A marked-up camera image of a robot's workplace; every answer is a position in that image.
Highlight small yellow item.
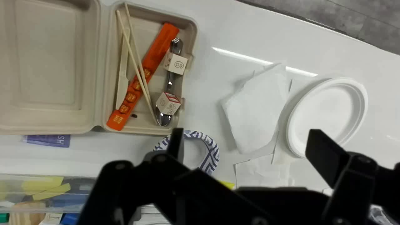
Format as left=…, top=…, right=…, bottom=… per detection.
left=219, top=179, right=237, bottom=191

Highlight clear plastic storage bin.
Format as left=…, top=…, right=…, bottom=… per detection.
left=0, top=174, right=101, bottom=225

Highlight beige clamshell takeout container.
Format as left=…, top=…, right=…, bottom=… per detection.
left=0, top=0, right=199, bottom=136

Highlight small white paper tag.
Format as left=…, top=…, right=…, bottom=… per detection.
left=154, top=91, right=185, bottom=117
left=162, top=50, right=190, bottom=76

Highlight white plastic plate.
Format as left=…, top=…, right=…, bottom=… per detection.
left=284, top=75, right=370, bottom=159

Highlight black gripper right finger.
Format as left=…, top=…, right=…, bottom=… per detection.
left=305, top=127, right=400, bottom=225

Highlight wooden disposable knife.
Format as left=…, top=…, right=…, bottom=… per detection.
left=114, top=39, right=131, bottom=110

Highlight wooden chopstick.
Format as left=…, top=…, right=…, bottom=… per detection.
left=115, top=9, right=160, bottom=126
left=124, top=2, right=152, bottom=105

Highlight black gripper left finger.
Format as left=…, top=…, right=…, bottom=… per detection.
left=76, top=126, right=267, bottom=225

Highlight thin white paper sheet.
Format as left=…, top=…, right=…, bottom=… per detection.
left=232, top=152, right=292, bottom=190

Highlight blue patterned paper bowl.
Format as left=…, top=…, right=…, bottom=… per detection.
left=152, top=129, right=221, bottom=175

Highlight yellow sticky notes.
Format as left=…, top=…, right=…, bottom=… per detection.
left=20, top=176, right=72, bottom=202

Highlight white paper napkin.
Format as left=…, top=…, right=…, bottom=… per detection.
left=220, top=61, right=294, bottom=155

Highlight blue card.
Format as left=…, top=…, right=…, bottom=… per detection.
left=22, top=134, right=72, bottom=149

